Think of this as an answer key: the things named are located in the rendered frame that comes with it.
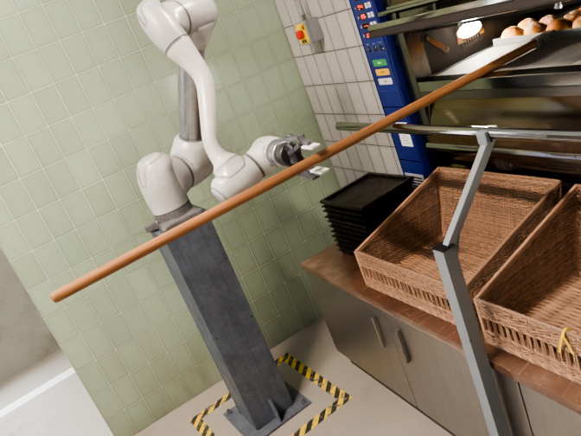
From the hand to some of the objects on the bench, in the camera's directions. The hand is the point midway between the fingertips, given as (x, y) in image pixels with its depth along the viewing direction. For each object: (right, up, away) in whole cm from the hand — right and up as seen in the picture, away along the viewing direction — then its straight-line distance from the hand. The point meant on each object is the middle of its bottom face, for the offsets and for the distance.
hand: (316, 158), depth 168 cm
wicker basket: (+53, -36, +34) cm, 72 cm away
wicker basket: (+80, -46, -20) cm, 94 cm away
